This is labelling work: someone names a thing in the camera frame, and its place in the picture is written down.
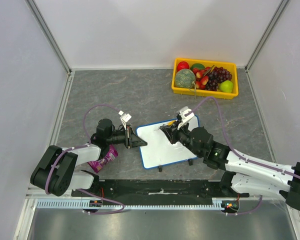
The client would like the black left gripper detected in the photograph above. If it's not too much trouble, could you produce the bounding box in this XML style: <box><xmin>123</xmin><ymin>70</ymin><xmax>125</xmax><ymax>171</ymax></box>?
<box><xmin>106</xmin><ymin>125</ymin><xmax>147</xmax><ymax>149</ymax></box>

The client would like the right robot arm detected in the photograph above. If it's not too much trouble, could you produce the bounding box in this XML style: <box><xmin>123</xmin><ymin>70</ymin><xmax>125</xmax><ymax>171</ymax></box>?
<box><xmin>159</xmin><ymin>121</ymin><xmax>300</xmax><ymax>211</ymax></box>

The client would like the dark purple grape bunch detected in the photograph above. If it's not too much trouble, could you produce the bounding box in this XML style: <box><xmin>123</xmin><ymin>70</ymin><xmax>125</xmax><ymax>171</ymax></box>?
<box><xmin>205</xmin><ymin>66</ymin><xmax>232</xmax><ymax>91</ymax></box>

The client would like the red apple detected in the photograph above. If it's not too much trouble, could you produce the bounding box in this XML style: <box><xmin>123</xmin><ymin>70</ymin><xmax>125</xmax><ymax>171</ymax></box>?
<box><xmin>176</xmin><ymin>61</ymin><xmax>190</xmax><ymax>72</ymax></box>

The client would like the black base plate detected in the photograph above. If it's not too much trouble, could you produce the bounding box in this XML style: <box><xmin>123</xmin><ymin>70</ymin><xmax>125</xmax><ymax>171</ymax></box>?
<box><xmin>71</xmin><ymin>178</ymin><xmax>251</xmax><ymax>206</ymax></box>

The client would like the yellow plastic fruit bin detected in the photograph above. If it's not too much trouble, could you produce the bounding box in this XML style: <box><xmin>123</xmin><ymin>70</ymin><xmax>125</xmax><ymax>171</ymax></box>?
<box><xmin>171</xmin><ymin>57</ymin><xmax>239</xmax><ymax>100</ymax></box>

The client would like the green pear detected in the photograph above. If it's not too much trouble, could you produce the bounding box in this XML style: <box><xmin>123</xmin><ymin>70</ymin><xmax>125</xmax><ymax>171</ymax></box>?
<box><xmin>219</xmin><ymin>80</ymin><xmax>234</xmax><ymax>93</ymax></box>

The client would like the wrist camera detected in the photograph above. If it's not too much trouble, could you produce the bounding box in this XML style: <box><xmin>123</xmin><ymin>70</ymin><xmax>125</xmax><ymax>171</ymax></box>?
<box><xmin>176</xmin><ymin>106</ymin><xmax>195</xmax><ymax>130</ymax></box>
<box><xmin>118</xmin><ymin>110</ymin><xmax>132</xmax><ymax>130</ymax></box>

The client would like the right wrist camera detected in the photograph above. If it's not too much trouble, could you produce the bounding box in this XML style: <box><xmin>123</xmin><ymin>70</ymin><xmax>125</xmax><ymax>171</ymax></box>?
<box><xmin>176</xmin><ymin>106</ymin><xmax>195</xmax><ymax>130</ymax></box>

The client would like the blue framed whiteboard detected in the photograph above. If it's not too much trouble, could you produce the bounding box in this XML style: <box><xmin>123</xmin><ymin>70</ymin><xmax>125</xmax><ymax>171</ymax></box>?
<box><xmin>136</xmin><ymin>119</ymin><xmax>198</xmax><ymax>169</ymax></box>

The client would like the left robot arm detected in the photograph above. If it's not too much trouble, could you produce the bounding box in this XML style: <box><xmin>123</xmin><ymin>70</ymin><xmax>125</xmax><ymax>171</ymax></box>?
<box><xmin>30</xmin><ymin>118</ymin><xmax>148</xmax><ymax>197</ymax></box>

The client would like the white slotted cable duct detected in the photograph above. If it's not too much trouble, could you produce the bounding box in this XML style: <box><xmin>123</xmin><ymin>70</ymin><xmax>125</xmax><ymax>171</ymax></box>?
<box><xmin>36</xmin><ymin>198</ymin><xmax>235</xmax><ymax>211</ymax></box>

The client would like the purple snack bag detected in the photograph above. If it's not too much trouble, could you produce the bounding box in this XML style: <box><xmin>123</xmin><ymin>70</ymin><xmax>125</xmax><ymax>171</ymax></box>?
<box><xmin>87</xmin><ymin>145</ymin><xmax>118</xmax><ymax>173</ymax></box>

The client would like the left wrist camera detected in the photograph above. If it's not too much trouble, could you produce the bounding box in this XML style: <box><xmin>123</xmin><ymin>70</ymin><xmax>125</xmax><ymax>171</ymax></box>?
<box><xmin>118</xmin><ymin>110</ymin><xmax>132</xmax><ymax>130</ymax></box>

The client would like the purple cable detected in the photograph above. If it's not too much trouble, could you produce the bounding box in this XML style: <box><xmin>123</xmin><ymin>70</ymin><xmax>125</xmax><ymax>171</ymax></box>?
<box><xmin>187</xmin><ymin>96</ymin><xmax>300</xmax><ymax>217</ymax></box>
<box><xmin>44</xmin><ymin>104</ymin><xmax>126</xmax><ymax>216</ymax></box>

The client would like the green netted melon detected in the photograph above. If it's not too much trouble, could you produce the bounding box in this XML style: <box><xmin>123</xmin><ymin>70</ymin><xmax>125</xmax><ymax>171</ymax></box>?
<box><xmin>174</xmin><ymin>68</ymin><xmax>196</xmax><ymax>89</ymax></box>

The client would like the white orange marker pen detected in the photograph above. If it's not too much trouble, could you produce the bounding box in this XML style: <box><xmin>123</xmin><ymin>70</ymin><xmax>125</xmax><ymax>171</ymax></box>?
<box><xmin>156</xmin><ymin>120</ymin><xmax>176</xmax><ymax>131</ymax></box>

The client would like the green round fruit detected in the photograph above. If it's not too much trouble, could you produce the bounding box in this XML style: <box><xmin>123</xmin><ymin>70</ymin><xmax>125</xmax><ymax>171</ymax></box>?
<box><xmin>190</xmin><ymin>63</ymin><xmax>205</xmax><ymax>71</ymax></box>

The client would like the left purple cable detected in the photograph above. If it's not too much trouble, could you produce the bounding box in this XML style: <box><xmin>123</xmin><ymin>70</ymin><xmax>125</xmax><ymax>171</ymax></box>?
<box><xmin>44</xmin><ymin>104</ymin><xmax>126</xmax><ymax>216</ymax></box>

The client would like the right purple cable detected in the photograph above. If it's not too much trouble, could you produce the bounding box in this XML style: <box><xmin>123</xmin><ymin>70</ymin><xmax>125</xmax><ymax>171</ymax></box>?
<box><xmin>187</xmin><ymin>96</ymin><xmax>300</xmax><ymax>217</ymax></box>

